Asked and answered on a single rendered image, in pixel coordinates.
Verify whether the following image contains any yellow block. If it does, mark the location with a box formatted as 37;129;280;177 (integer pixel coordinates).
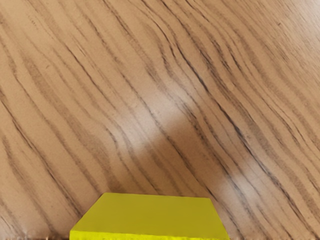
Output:
69;192;230;240

